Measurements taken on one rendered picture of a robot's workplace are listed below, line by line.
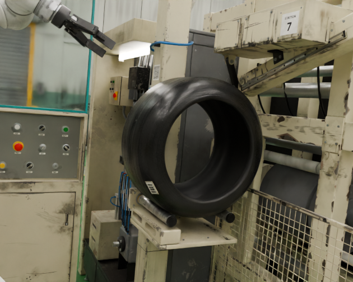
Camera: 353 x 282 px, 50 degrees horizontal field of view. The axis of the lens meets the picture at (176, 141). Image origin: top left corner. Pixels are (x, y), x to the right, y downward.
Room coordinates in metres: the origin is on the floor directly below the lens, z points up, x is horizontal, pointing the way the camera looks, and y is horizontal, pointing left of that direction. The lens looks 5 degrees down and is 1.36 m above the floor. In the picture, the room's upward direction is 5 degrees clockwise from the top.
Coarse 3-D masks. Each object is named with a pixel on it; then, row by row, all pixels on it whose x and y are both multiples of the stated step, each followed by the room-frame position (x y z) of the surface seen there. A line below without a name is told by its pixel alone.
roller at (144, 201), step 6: (138, 198) 1.74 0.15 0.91; (144, 198) 1.70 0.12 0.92; (144, 204) 1.67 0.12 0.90; (150, 204) 1.62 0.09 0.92; (156, 204) 1.61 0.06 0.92; (150, 210) 1.60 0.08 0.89; (156, 210) 1.55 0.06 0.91; (162, 210) 1.52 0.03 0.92; (156, 216) 1.55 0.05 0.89; (162, 216) 1.49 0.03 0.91; (168, 216) 1.46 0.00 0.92; (168, 222) 1.45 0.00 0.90; (174, 222) 1.46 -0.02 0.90
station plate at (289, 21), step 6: (294, 12) 1.41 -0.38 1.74; (282, 18) 1.47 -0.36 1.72; (288, 18) 1.44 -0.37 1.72; (294, 18) 1.41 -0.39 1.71; (282, 24) 1.46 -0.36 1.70; (288, 24) 1.44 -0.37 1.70; (294, 24) 1.41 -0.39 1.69; (282, 30) 1.46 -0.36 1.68; (288, 30) 1.43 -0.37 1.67; (294, 30) 1.40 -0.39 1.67
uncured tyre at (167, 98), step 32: (160, 96) 1.46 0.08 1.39; (192, 96) 1.46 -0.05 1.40; (224, 96) 1.52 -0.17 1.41; (128, 128) 1.54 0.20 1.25; (160, 128) 1.41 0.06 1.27; (224, 128) 1.86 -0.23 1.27; (256, 128) 1.60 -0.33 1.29; (128, 160) 1.52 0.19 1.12; (160, 160) 1.41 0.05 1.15; (224, 160) 1.86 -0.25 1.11; (256, 160) 1.61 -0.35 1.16; (160, 192) 1.43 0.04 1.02; (192, 192) 1.79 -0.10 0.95; (224, 192) 1.57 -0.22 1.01
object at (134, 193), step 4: (132, 188) 1.76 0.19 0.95; (136, 188) 1.76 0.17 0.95; (132, 192) 1.74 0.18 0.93; (136, 192) 1.75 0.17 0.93; (140, 192) 1.76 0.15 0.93; (132, 196) 1.74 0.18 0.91; (136, 196) 1.75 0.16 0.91; (128, 200) 1.75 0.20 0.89; (132, 200) 1.74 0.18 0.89; (136, 200) 1.75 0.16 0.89; (128, 204) 1.75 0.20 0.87; (132, 204) 1.74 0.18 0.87; (136, 204) 1.75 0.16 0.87; (140, 204) 1.76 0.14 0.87
